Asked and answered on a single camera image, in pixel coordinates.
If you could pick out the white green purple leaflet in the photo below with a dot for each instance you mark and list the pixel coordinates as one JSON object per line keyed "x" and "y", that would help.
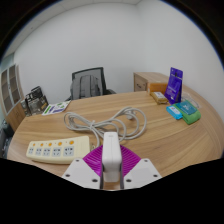
{"x": 56, "y": 108}

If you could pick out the black sofa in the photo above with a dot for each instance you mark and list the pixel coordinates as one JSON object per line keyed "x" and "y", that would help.
{"x": 4, "y": 140}

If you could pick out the teal box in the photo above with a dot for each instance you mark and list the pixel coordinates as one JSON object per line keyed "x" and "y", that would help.
{"x": 186, "y": 108}

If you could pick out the low wooden side cabinet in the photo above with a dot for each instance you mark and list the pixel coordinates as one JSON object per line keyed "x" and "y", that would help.
{"x": 146, "y": 78}

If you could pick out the small yellow-brown box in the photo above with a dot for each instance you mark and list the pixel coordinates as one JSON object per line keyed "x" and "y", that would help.
{"x": 159, "y": 97}

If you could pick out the large black cardboard box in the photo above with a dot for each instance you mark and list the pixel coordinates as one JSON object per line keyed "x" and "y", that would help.
{"x": 37, "y": 104}

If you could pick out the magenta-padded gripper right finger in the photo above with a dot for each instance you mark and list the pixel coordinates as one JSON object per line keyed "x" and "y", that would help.
{"x": 141, "y": 173}

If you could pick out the white charger block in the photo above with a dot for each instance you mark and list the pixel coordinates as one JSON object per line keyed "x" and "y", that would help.
{"x": 111, "y": 153}

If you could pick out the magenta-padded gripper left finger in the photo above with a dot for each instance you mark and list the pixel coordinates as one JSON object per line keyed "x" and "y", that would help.
{"x": 81, "y": 173}

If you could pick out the cream power strip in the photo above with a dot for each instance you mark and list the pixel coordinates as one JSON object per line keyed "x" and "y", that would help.
{"x": 56, "y": 151}

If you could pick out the orange box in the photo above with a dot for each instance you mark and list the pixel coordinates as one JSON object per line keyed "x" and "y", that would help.
{"x": 156, "y": 88}

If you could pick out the clear plastic bag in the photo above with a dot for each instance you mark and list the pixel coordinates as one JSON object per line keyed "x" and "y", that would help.
{"x": 192, "y": 99}

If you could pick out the grey backpack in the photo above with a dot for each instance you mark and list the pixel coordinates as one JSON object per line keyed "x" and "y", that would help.
{"x": 85, "y": 86}

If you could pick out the flat black cardboard box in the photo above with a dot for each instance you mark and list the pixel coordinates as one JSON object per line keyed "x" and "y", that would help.
{"x": 36, "y": 90}

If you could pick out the black mesh office chair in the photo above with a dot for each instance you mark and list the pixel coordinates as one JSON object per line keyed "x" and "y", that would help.
{"x": 88, "y": 70}

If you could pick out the small dark cardboard box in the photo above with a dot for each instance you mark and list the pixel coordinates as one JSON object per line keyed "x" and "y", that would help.
{"x": 24, "y": 106}

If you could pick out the purple upright packet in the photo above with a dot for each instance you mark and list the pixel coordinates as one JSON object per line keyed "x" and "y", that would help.
{"x": 173, "y": 86}

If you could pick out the wooden glass-door cabinet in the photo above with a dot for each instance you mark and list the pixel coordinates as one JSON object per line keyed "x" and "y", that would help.
{"x": 10, "y": 86}

